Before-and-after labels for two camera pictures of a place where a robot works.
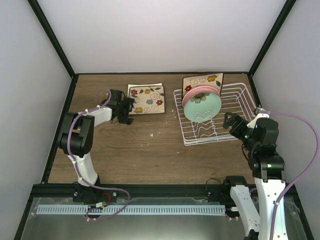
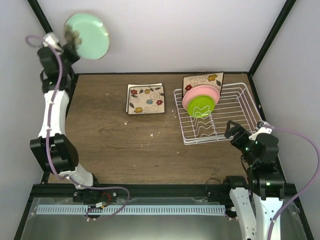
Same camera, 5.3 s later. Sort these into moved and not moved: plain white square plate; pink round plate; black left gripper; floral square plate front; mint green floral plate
Moved: black left gripper; mint green floral plate
Not moved: plain white square plate; floral square plate front; pink round plate
